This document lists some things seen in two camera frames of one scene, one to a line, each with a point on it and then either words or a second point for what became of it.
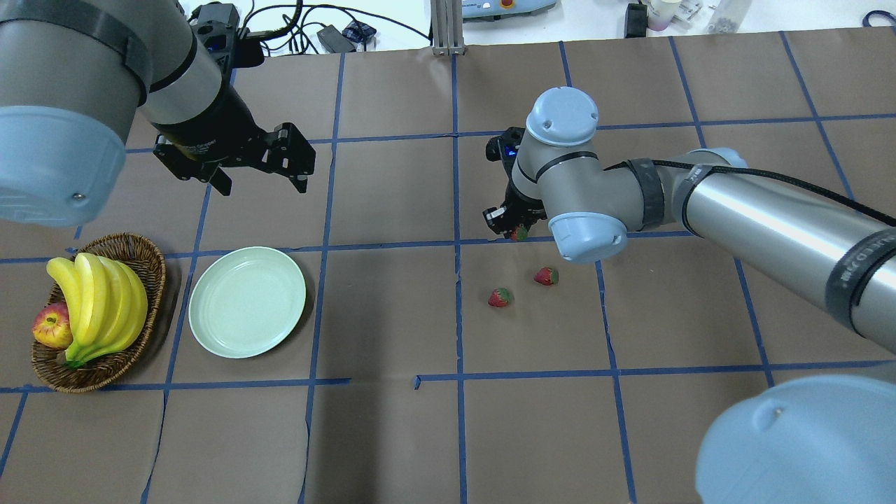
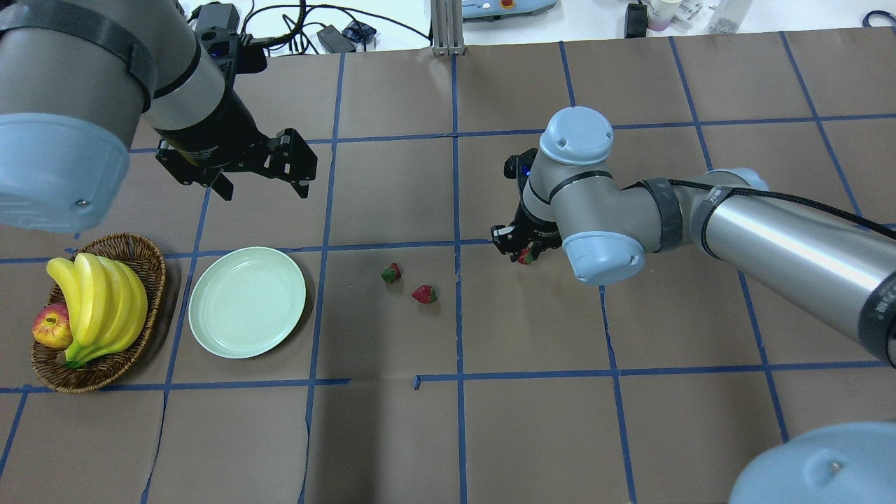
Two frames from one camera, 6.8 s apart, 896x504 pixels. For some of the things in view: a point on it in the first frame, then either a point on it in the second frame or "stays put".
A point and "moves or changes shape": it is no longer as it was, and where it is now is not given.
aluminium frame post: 447,27 stays put
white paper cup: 661,13 stays put
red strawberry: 547,276 to 526,256
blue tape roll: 865,22 stays put
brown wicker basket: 108,370 stays put
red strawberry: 519,233 moves or changes shape
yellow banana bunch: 108,302 stays put
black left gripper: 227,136 stays put
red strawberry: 500,297 to 425,294
